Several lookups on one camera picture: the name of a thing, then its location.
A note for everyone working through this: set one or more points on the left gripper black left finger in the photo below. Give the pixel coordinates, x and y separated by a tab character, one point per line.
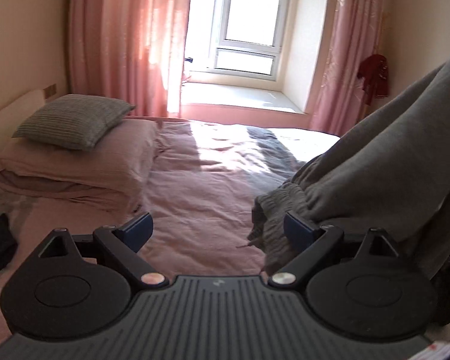
72	286

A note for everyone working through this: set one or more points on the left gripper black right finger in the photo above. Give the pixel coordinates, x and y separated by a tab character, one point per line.
362	287

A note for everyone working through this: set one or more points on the grey sweatpants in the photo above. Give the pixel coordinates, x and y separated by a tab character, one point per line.
390	171

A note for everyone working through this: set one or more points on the folded pink blanket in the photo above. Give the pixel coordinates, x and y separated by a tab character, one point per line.
111	177

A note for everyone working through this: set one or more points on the grey striped pillow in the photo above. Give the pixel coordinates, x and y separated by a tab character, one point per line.
74	121

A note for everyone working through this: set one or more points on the pink duvet on bed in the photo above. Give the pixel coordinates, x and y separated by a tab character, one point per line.
200	192

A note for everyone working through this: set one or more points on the cream padded headboard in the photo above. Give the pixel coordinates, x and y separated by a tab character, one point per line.
16	112

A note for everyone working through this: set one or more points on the dark red hanging garment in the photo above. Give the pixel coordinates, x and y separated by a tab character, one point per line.
374	71

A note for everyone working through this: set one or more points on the right pink curtain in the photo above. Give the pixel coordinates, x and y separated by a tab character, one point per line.
355	36

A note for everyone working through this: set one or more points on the pink curtain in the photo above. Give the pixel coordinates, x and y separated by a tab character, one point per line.
131	50
355	36

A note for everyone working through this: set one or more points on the left pink curtain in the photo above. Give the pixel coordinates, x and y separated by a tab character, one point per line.
131	50

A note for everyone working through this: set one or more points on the white framed window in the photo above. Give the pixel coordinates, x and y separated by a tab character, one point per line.
242	38

